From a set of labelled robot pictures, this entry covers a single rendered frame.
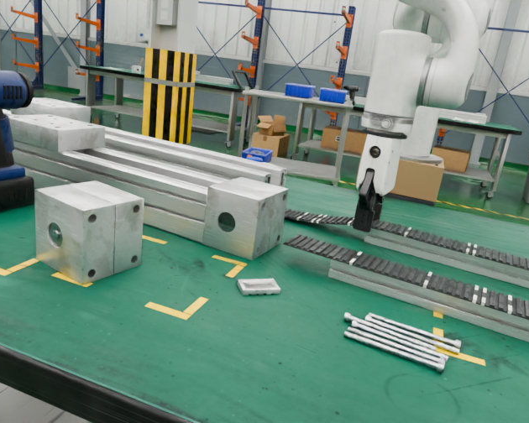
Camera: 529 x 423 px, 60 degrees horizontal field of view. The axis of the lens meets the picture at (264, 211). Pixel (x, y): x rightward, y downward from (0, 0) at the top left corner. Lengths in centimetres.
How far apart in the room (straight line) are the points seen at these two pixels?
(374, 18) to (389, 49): 775
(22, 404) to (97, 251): 78
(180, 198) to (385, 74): 38
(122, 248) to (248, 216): 18
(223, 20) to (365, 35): 269
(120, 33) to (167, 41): 632
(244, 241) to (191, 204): 11
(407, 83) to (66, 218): 53
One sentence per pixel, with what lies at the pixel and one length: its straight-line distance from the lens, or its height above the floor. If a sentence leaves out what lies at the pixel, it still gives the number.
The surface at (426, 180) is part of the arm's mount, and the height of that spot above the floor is 83.
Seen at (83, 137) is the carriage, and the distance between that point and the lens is 93.
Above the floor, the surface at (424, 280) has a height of 81.
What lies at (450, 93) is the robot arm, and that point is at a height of 105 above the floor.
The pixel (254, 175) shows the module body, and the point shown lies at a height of 86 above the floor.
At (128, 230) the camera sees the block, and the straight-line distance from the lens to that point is 60.
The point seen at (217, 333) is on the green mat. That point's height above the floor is 78.
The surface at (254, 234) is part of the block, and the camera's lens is 66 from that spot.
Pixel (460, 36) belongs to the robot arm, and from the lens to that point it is 78.
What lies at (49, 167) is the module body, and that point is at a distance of 93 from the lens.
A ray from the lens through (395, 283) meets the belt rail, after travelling 64.
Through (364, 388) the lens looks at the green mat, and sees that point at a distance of 47.
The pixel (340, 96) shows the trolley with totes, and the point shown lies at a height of 92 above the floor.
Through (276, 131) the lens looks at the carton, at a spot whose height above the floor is 31.
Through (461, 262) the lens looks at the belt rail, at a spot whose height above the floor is 79.
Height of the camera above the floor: 105
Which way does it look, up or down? 17 degrees down
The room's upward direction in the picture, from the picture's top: 8 degrees clockwise
